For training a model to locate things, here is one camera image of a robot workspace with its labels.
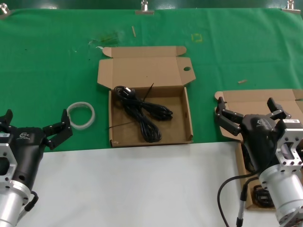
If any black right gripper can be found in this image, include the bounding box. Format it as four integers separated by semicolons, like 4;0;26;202
214;96;292;173

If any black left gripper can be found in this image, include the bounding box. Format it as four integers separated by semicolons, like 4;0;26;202
0;108;73;190

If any open cardboard box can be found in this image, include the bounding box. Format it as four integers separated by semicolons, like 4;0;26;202
214;89;303;210

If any cardboard box with round hole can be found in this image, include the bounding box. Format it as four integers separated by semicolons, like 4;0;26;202
96;45;196;148

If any clear tape roll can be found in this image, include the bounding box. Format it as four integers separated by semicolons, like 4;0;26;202
66;101;97;131

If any green table mat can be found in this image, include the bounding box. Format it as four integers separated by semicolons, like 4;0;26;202
0;8;303;153

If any silver binder clip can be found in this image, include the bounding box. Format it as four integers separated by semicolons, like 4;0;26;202
281;0;301;14
135;0;154;15

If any metal table clamp left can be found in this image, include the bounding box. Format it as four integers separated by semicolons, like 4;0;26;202
0;5;11;19

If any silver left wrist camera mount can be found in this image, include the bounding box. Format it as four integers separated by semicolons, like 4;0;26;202
0;132;18;189

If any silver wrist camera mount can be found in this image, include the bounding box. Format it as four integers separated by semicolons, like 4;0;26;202
0;132;18;189
276;119;303;170

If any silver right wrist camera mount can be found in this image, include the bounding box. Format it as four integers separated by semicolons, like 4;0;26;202
276;119;303;170

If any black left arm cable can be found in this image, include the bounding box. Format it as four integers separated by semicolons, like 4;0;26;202
18;190;40;223

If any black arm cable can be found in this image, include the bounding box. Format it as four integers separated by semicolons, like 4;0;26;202
217;174;261;227
18;190;40;223

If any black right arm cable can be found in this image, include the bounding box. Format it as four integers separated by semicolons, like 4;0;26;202
217;174;261;227

